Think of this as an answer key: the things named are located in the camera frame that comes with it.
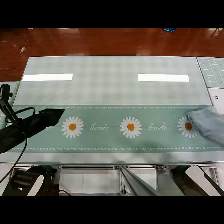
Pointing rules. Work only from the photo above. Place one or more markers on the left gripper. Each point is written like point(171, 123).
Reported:
point(33, 123)

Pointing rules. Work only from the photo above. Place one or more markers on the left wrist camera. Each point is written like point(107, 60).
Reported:
point(6, 96)

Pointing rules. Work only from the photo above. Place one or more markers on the silver frame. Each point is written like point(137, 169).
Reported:
point(140, 185)

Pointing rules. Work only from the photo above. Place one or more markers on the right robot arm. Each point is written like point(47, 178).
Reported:
point(196, 181)

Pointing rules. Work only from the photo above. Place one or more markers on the blue round stand base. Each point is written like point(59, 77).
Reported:
point(169, 30)

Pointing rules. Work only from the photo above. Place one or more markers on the light blue garment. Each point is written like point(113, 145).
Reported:
point(210, 125)

